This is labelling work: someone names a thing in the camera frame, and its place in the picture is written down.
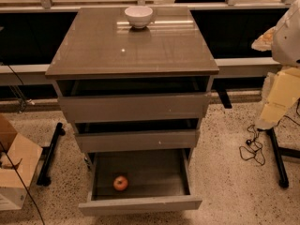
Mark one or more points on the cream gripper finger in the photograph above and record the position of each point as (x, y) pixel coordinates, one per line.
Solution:
(265, 41)

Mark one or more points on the red apple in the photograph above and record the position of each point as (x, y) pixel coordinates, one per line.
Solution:
(120, 183)

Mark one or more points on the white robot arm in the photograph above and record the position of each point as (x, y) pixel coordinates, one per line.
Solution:
(281, 90)

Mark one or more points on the grey drawer cabinet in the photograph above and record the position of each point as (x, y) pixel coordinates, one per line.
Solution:
(103, 55)

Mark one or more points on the grey middle drawer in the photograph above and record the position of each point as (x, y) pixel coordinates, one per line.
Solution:
(137, 135)

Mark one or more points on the grey drawer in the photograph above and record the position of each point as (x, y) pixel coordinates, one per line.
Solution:
(137, 135)
(134, 107)
(158, 181)

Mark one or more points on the grey bottom drawer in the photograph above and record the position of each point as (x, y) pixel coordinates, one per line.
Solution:
(158, 181)

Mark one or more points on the grey top drawer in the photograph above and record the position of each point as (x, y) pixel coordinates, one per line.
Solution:
(134, 107)

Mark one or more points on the white ceramic bowl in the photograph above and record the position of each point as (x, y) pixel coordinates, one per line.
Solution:
(139, 16)

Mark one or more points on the black left floor bar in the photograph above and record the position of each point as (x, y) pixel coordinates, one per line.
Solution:
(43, 178)

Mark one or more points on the cardboard box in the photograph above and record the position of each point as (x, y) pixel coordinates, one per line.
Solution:
(19, 160)

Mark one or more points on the grey window sill rail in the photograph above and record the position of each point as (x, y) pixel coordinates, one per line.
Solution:
(228, 68)

